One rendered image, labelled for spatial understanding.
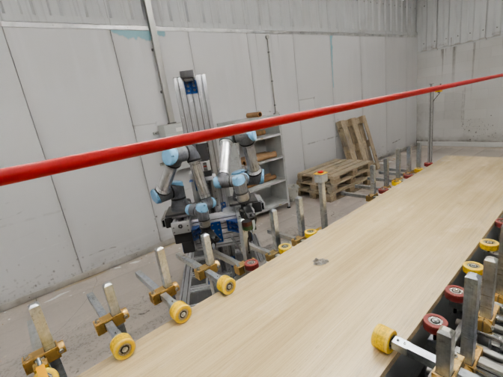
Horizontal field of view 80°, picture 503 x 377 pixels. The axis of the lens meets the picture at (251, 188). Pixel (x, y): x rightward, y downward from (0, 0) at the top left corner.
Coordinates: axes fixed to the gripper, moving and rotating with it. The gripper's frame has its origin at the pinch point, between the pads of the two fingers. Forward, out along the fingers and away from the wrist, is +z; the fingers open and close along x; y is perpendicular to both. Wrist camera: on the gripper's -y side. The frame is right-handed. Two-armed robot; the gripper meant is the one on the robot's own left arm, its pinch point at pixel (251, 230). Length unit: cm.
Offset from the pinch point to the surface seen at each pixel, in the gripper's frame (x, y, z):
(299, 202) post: -38.2, 10.6, -3.5
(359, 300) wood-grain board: -23, -71, 14
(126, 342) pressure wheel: 70, -59, -1
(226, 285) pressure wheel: 26.9, -39.3, 3.8
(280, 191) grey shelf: -128, 297, 85
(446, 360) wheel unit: -19, -116, 1
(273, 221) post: -14.9, 0.7, -1.3
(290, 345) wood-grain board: 14, -80, 11
